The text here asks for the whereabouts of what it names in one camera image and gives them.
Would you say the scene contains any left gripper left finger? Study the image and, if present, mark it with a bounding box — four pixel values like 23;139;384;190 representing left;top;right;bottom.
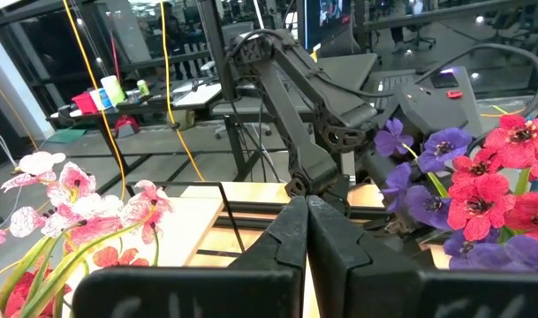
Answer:
72;196;309;318

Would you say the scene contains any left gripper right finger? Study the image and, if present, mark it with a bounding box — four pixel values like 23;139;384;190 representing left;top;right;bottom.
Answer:
307;196;538;318

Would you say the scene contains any red flower bunch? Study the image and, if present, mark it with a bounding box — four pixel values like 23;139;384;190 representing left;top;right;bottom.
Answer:
447;112;538;244

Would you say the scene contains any orange flower bunch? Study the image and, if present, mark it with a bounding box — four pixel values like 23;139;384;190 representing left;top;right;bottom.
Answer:
3;246;151;318

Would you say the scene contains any purple flower bunch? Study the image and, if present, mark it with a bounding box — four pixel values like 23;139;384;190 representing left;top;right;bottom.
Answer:
374;117;538;271

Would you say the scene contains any pink flower bunch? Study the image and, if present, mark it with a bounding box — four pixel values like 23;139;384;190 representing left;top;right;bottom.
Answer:
0;150;175;318

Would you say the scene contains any black desk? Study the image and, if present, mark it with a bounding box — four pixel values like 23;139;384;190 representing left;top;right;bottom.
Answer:
46;80;224;180

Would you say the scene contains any black keyboard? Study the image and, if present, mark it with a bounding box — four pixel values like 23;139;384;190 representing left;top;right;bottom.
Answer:
368;72;419;111

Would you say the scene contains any red grey floor object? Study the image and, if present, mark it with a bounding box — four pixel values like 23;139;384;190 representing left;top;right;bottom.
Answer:
113;115;141;140

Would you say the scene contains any black screen device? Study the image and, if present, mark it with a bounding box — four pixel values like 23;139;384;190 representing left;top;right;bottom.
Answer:
428;69;460;90

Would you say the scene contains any dark grey desk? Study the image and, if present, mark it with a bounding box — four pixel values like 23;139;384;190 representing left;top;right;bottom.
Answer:
209;51;487;133

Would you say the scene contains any green floor mat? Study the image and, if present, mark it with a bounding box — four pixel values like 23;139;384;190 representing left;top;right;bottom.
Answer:
44;127;88;145

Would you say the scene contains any white blue carton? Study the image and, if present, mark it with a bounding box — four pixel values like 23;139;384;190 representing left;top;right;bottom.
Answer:
89;87;114;111

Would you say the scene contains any green white canister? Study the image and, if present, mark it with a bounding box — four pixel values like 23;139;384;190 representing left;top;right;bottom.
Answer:
100;74;126;108

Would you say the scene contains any red plastic box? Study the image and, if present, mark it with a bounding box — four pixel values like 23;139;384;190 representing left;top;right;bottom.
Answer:
71;91;100;116

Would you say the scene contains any black office chair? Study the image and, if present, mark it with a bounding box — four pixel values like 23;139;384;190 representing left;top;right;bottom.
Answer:
402;19;438;50

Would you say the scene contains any white rod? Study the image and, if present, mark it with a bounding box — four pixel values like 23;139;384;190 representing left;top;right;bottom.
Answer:
252;0;266;30

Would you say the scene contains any computer monitor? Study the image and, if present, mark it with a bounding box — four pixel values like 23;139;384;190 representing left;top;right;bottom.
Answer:
302;0;354;52

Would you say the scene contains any yellow hanging cable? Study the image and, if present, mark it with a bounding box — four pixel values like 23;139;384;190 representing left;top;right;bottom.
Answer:
158;0;207;183
62;0;128;201

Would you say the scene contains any thick black hose cable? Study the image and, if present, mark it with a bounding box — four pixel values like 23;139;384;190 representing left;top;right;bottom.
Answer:
414;42;538;118

